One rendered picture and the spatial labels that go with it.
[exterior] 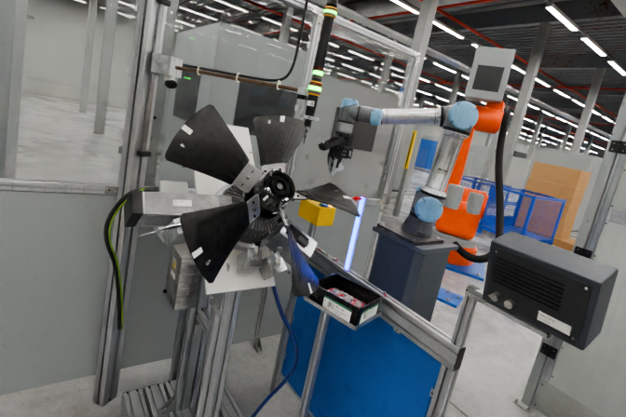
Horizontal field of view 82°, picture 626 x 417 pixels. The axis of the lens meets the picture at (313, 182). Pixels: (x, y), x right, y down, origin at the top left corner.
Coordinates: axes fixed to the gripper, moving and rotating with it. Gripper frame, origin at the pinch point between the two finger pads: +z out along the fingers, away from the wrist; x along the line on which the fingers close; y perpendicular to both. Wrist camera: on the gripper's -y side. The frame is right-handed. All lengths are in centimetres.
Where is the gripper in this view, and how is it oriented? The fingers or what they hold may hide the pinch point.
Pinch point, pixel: (331, 173)
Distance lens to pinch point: 169.5
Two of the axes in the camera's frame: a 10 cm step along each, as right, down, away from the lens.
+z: -2.0, 9.7, 1.6
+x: -5.7, -2.5, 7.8
